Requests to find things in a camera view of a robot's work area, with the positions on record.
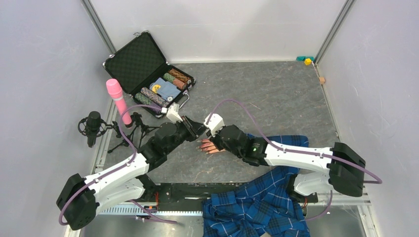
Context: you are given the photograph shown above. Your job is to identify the pink microphone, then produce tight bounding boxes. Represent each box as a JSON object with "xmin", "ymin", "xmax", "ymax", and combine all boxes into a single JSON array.
[{"xmin": 106, "ymin": 79, "xmax": 132, "ymax": 127}]

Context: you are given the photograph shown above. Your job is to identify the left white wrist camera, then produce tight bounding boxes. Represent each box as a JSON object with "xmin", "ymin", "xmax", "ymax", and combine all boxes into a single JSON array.
[{"xmin": 166, "ymin": 103, "xmax": 182, "ymax": 123}]

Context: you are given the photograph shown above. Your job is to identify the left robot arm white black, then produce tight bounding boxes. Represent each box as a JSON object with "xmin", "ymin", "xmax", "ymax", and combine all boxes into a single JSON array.
[{"xmin": 56, "ymin": 116, "xmax": 207, "ymax": 231}]

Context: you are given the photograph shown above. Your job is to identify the teal block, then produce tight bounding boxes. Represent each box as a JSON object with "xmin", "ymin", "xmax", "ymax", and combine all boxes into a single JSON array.
[{"xmin": 296, "ymin": 56, "xmax": 315, "ymax": 61}]

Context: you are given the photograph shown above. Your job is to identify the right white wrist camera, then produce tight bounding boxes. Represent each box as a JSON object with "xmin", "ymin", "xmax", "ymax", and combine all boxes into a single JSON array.
[{"xmin": 204, "ymin": 114, "xmax": 225, "ymax": 136}]

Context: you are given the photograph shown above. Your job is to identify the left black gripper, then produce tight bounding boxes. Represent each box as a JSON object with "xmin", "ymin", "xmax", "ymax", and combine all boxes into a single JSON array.
[{"xmin": 165, "ymin": 115, "xmax": 209, "ymax": 155}]

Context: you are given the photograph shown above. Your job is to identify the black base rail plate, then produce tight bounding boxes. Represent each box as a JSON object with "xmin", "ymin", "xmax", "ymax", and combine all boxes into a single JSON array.
[{"xmin": 137, "ymin": 183, "xmax": 243, "ymax": 211}]

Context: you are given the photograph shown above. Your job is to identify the black studio microphone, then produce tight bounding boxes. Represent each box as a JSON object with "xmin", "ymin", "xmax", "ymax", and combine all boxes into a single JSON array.
[{"xmin": 78, "ymin": 111, "xmax": 108, "ymax": 148}]

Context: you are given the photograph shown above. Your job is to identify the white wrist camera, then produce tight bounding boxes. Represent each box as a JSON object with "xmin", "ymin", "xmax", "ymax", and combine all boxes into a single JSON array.
[
  {"xmin": 166, "ymin": 103, "xmax": 182, "ymax": 123},
  {"xmin": 204, "ymin": 114, "xmax": 225, "ymax": 136}
]

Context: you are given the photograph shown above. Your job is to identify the mannequin hand with painted nails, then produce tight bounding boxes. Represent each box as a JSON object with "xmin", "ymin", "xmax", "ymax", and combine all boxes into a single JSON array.
[{"xmin": 197, "ymin": 139, "xmax": 225, "ymax": 154}]

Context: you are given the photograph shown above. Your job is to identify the open black poker chip case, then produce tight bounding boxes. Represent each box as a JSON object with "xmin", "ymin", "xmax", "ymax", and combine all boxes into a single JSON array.
[{"xmin": 102, "ymin": 31, "xmax": 196, "ymax": 105}]

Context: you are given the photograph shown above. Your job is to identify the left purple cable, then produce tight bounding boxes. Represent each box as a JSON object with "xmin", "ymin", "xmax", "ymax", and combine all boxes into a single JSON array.
[{"xmin": 58, "ymin": 104, "xmax": 179, "ymax": 226}]

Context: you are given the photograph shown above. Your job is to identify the yellow cube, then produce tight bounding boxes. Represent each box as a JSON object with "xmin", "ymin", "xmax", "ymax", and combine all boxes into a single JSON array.
[{"xmin": 304, "ymin": 58, "xmax": 312, "ymax": 66}]

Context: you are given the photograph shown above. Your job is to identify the black tripod stand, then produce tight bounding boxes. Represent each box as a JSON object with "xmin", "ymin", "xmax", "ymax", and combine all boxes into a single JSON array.
[{"xmin": 106, "ymin": 112, "xmax": 159, "ymax": 154}]

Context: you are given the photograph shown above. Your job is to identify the blue plaid shirt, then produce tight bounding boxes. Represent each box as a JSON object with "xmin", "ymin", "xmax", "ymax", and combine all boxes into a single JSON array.
[{"xmin": 202, "ymin": 133, "xmax": 311, "ymax": 237}]

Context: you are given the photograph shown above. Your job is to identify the purple cable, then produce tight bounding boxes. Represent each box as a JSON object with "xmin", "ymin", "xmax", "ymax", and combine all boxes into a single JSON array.
[
  {"xmin": 58, "ymin": 104, "xmax": 179, "ymax": 226},
  {"xmin": 205, "ymin": 99, "xmax": 383, "ymax": 222}
]

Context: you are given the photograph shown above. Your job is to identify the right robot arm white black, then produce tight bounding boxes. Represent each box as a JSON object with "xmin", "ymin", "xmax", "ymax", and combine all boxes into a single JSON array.
[{"xmin": 207, "ymin": 125, "xmax": 365, "ymax": 201}]

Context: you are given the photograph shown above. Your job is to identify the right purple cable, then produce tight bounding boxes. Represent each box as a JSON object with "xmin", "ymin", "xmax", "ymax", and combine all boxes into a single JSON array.
[{"xmin": 205, "ymin": 99, "xmax": 383, "ymax": 222}]

